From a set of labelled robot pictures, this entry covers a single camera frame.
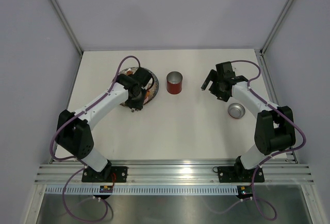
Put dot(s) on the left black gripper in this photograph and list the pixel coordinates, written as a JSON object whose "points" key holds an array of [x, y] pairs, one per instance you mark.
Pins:
{"points": [[137, 105]]}

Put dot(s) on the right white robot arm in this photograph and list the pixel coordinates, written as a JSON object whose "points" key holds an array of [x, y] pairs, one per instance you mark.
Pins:
{"points": [[274, 130]]}

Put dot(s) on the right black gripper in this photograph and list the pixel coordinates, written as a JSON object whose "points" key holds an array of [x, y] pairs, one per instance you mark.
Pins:
{"points": [[213, 76]]}

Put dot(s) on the silver tin lid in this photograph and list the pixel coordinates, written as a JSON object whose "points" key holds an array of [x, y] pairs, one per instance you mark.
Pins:
{"points": [[236, 110]]}

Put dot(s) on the speckled round plate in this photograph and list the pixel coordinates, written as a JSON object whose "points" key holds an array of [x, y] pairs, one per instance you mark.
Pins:
{"points": [[152, 90]]}

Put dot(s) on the right aluminium frame post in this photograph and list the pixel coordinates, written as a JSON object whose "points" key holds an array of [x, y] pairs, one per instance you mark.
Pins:
{"points": [[275, 28]]}

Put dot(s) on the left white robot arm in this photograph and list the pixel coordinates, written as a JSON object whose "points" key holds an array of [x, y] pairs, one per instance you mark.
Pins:
{"points": [[74, 132]]}

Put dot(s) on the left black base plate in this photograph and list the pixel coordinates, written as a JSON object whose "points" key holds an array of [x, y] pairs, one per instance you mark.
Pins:
{"points": [[118, 174]]}

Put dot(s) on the white slotted cable duct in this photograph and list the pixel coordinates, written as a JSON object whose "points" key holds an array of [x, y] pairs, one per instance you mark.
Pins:
{"points": [[143, 190]]}

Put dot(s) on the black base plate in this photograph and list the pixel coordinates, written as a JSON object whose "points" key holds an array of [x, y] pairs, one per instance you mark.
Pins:
{"points": [[118, 174], [228, 174]]}

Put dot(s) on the left aluminium frame post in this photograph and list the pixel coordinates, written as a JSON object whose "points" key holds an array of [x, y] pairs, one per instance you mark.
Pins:
{"points": [[67, 27]]}

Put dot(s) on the red cylindrical tin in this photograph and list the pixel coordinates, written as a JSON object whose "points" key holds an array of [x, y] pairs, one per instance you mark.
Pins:
{"points": [[174, 82]]}

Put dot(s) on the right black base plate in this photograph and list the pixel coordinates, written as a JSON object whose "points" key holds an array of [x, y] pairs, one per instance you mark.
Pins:
{"points": [[228, 174]]}

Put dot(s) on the aluminium mounting rail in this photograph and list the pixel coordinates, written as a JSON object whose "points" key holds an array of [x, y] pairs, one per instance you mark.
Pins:
{"points": [[180, 172]]}

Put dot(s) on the aluminium frame post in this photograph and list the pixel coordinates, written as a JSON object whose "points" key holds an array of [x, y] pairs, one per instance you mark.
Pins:
{"points": [[67, 27], [275, 28]]}

